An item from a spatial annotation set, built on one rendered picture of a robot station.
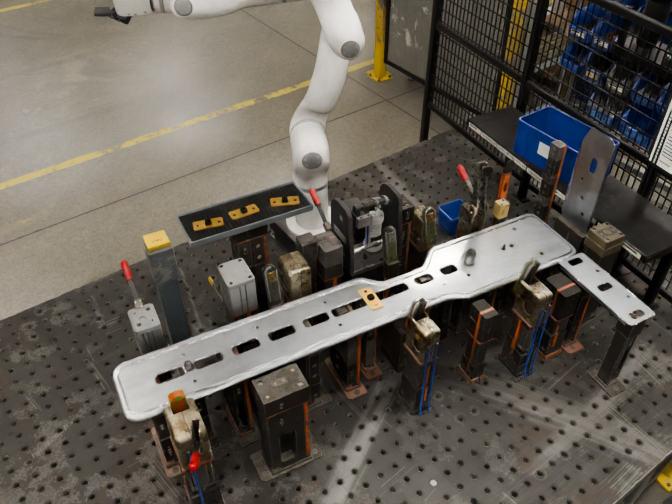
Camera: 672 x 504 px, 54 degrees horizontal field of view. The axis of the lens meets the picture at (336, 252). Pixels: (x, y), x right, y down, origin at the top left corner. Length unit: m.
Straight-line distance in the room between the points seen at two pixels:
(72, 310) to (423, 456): 1.26
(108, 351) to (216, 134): 2.54
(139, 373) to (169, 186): 2.44
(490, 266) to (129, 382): 1.06
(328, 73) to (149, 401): 1.06
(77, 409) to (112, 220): 1.95
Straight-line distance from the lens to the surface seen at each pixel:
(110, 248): 3.71
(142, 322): 1.77
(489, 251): 2.04
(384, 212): 2.01
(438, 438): 1.94
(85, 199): 4.12
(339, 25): 1.90
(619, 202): 2.32
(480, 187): 2.07
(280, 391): 1.61
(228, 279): 1.77
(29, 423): 2.14
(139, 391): 1.71
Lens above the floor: 2.32
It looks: 42 degrees down
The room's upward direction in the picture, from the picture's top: straight up
